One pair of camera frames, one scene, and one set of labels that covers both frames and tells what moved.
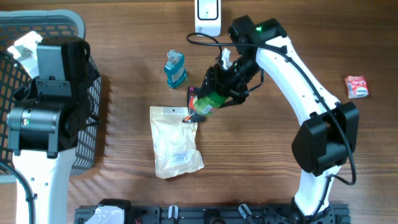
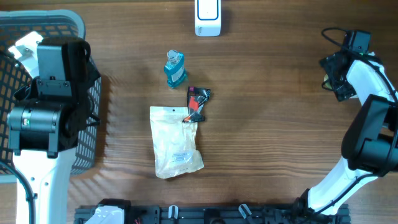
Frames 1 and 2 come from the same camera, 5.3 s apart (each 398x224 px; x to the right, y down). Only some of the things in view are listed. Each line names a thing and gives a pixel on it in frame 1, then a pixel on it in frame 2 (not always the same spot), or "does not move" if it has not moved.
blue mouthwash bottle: x=175 y=68 does not move
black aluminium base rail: x=339 y=214 does not move
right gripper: x=217 y=77 → x=342 y=90
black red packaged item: x=192 y=117 does not move
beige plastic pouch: x=174 y=142 does not move
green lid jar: x=204 y=104 → x=327 y=84
